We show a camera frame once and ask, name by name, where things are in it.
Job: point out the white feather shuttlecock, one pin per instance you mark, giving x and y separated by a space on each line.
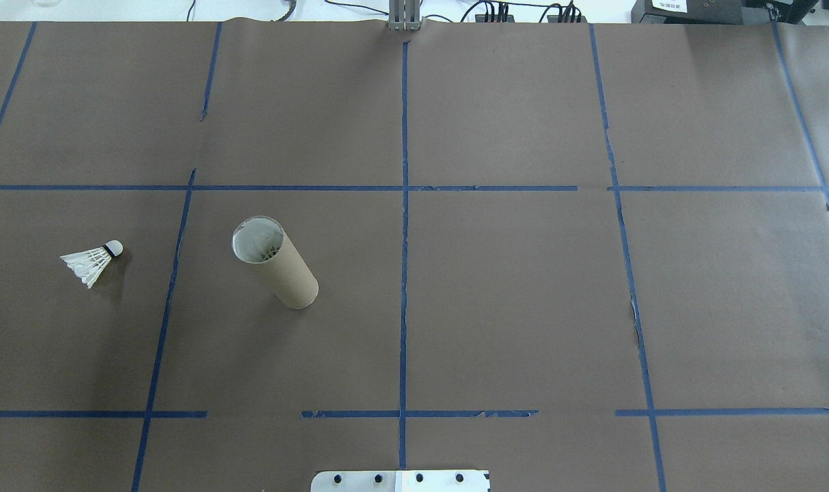
93 262
269 251

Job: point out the brown cardboard tube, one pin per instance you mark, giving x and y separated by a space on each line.
282 271

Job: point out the black power strip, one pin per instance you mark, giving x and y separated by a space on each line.
493 16
568 16

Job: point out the black box with white label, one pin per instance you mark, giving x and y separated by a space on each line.
667 11

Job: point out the grey metal frame post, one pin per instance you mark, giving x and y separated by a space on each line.
404 16

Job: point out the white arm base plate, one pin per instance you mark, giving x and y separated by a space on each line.
400 481

